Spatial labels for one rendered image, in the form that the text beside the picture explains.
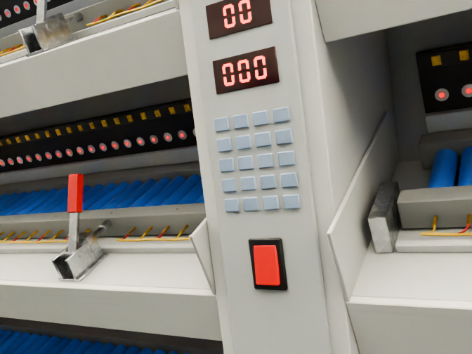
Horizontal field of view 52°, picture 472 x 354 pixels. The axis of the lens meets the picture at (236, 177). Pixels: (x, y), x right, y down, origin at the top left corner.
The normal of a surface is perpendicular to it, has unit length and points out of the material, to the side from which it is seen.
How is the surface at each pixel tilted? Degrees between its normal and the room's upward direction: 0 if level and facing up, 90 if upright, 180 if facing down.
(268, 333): 90
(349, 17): 112
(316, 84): 90
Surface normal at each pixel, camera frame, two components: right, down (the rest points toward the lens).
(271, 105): -0.50, 0.11
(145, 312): -0.41, 0.47
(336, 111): 0.86, -0.08
